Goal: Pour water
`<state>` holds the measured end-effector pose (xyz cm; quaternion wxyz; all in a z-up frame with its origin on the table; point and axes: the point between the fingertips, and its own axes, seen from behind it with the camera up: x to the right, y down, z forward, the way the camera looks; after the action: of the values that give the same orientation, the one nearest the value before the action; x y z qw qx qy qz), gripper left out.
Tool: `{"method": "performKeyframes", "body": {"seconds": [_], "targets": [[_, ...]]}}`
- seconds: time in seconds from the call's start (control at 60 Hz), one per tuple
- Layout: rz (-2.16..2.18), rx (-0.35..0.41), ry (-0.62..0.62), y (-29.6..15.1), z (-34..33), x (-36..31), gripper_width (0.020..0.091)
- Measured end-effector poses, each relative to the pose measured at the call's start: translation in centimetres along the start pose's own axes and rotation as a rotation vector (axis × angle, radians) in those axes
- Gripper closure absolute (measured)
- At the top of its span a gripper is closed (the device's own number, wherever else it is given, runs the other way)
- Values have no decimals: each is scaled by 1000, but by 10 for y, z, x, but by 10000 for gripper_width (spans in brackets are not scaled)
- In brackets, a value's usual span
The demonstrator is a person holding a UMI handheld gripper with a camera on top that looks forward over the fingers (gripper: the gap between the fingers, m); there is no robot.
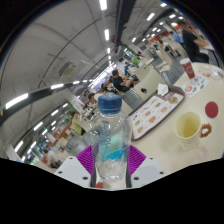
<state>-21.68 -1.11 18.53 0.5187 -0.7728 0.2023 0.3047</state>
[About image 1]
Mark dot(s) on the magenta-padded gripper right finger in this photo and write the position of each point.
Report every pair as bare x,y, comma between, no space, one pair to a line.
136,159

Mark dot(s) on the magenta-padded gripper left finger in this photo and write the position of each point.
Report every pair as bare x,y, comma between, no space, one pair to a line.
85,159

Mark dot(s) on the ceiling lights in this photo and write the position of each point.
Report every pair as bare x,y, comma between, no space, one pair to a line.
16,100

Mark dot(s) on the ceiling air conditioner unit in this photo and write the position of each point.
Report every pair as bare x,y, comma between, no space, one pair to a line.
68,70

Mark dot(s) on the colourful printed leaflet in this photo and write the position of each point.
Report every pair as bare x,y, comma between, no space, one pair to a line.
195,86

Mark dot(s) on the red paper cup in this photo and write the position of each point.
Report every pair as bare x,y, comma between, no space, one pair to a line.
188,68

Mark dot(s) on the crumpled white napkin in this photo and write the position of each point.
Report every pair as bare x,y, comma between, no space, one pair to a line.
162,90

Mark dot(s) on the beige chair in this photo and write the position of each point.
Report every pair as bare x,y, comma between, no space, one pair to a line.
148,83

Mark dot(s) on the clear blue-capped water bottle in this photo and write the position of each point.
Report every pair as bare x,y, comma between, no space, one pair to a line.
110,133

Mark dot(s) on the dark tray with printed liner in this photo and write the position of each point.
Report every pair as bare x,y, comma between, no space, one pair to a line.
150,116

